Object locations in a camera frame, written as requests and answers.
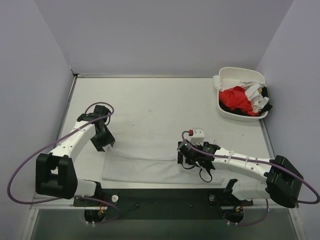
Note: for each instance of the red t shirt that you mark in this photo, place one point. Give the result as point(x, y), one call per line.
point(235, 101)

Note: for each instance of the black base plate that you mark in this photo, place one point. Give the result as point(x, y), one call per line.
point(161, 204)

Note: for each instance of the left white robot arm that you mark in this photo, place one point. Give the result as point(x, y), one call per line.
point(55, 174)

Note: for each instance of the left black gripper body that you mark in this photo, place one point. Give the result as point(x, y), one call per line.
point(101, 136)

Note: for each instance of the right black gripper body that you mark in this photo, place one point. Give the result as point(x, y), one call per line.
point(184, 153)

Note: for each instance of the white clothes in basket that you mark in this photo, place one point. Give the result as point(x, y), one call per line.
point(242, 98)

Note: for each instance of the black t shirt in basket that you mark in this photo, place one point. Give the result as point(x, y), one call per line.
point(259, 98)

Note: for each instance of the white t shirt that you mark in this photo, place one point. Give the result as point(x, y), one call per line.
point(148, 162)

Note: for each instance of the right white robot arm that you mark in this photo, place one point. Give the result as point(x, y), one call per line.
point(275, 179)

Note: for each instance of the aluminium rail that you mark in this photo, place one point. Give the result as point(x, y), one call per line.
point(230, 196)

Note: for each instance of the white plastic laundry basket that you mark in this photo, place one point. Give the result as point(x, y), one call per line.
point(229, 77)

